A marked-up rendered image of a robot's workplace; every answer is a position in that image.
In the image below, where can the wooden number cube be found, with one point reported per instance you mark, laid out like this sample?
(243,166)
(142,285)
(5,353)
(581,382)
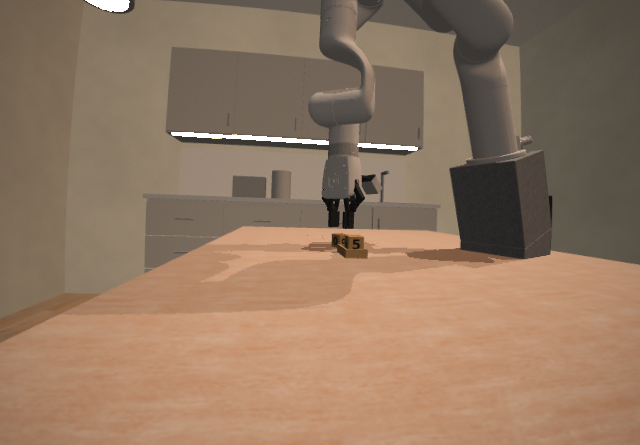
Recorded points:
(354,242)
(338,238)

